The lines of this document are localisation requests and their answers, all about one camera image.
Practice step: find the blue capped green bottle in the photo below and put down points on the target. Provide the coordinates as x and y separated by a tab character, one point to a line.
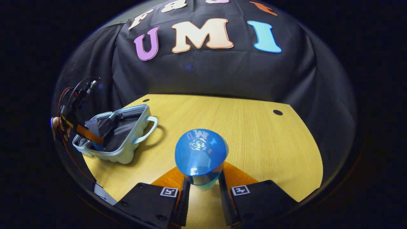
200	152

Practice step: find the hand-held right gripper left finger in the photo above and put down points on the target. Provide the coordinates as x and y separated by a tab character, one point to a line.
185	203

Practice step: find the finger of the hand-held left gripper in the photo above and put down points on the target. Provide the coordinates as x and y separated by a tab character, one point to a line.
86	132

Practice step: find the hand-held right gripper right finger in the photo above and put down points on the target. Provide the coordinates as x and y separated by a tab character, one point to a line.
226	203

